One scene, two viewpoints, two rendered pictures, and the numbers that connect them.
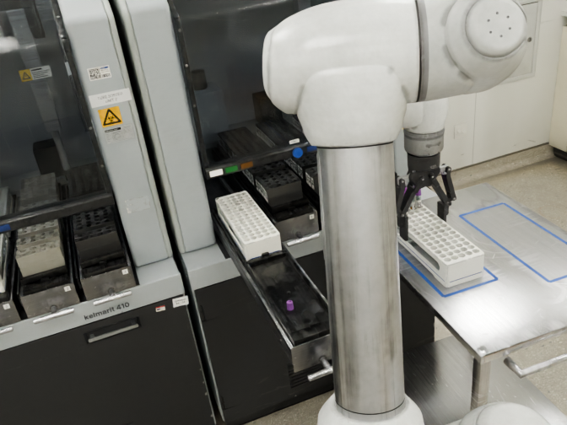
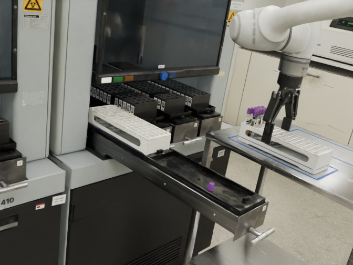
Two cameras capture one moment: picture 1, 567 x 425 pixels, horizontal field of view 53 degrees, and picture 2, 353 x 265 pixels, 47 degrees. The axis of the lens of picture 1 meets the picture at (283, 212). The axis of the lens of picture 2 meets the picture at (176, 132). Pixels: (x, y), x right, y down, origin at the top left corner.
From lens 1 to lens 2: 0.75 m
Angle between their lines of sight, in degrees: 30
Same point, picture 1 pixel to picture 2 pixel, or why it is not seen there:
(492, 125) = not seen: hidden behind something
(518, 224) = (318, 141)
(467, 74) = not seen: outside the picture
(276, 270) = (174, 163)
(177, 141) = (81, 43)
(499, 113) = not seen: hidden behind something
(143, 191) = (41, 86)
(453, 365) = (249, 254)
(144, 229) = (32, 125)
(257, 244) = (156, 140)
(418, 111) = (307, 40)
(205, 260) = (84, 161)
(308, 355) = (245, 224)
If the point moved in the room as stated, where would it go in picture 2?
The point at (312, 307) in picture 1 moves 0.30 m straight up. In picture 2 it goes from (227, 188) to (251, 80)
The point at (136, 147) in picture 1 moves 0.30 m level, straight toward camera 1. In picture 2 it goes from (47, 39) to (109, 67)
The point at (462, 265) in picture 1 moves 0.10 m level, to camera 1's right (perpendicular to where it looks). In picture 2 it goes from (324, 157) to (346, 154)
